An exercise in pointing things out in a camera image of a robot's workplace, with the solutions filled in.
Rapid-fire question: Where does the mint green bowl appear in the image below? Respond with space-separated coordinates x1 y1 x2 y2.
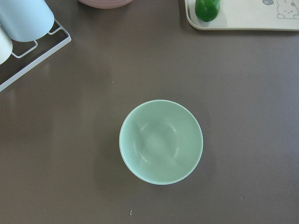
119 99 204 185

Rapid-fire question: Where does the pink ribbed bowl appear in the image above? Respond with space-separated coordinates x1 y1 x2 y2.
78 0 133 9

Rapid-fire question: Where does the green lime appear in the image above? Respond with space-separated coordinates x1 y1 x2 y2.
195 0 221 22

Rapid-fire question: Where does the light blue cup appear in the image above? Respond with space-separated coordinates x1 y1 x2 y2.
0 0 54 42

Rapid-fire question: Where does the pale white cup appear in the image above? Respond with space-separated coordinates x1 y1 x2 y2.
0 27 13 64

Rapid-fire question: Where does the beige bunny tray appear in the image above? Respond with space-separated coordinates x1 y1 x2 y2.
185 0 299 31

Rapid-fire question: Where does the white wire cup rack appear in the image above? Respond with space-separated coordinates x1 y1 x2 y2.
0 20 71 91

